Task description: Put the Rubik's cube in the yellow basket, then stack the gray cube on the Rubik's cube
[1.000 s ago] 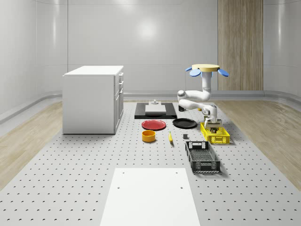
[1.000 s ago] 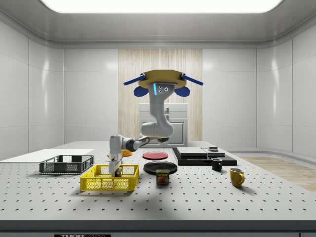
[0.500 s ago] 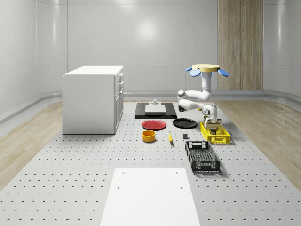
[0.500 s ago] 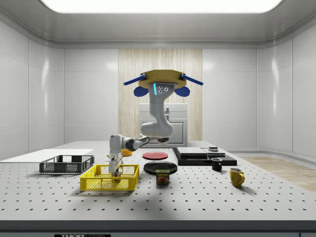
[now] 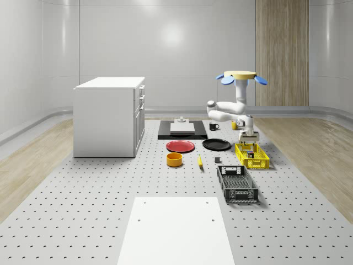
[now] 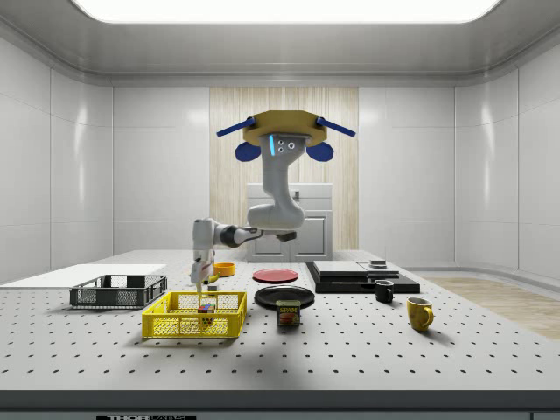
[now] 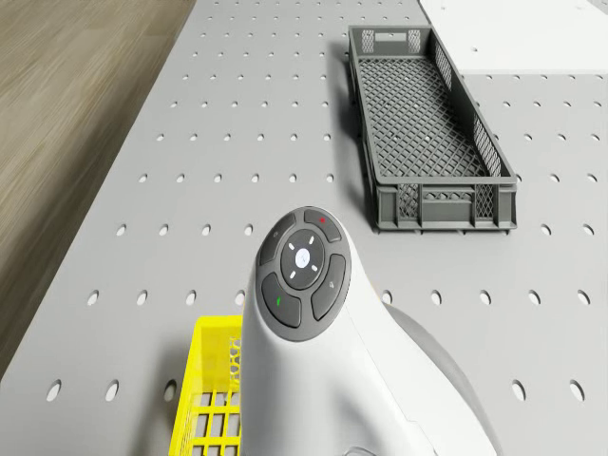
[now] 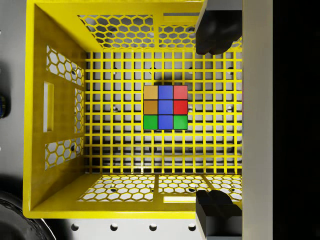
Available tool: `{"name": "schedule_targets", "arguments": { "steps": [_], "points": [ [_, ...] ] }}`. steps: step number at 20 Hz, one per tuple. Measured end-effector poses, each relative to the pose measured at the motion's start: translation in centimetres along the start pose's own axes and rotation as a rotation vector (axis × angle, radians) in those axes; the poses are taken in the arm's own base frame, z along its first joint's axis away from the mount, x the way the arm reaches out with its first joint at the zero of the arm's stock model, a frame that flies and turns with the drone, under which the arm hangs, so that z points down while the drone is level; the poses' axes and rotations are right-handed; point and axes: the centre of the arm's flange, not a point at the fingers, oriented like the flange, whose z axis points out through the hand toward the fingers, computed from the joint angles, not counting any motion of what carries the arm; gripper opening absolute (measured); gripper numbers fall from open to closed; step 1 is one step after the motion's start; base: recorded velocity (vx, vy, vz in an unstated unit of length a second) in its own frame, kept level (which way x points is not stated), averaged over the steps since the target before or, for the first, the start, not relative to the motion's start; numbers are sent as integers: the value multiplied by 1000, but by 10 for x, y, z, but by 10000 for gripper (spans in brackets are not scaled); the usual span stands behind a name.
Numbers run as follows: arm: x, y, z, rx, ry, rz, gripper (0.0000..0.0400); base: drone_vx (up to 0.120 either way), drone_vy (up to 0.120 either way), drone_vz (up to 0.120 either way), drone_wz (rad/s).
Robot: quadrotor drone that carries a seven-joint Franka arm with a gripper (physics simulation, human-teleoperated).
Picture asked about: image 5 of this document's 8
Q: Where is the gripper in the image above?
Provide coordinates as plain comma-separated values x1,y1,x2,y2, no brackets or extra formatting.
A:
238,131,260,147

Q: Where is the yellow basket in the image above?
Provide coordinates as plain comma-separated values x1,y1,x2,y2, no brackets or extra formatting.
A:
234,142,270,169

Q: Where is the black plate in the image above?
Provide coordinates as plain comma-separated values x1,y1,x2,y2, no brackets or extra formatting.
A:
202,138,232,151

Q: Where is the dark grey basket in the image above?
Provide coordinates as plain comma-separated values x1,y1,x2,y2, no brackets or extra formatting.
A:
217,165,260,204

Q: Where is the drone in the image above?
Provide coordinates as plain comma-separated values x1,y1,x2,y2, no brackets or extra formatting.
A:
215,70,268,86

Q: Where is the red plate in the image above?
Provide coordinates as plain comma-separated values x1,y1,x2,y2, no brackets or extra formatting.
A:
165,140,196,153

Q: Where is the yellow bowl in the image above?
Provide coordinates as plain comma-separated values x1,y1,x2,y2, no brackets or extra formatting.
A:
166,152,183,167

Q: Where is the black stove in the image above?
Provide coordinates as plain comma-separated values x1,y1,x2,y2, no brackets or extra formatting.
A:
157,116,208,140

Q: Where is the white board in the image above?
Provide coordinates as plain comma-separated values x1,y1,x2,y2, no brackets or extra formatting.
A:
117,197,236,265

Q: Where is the white cabinet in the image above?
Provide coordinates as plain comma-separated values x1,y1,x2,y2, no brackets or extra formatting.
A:
73,76,146,158

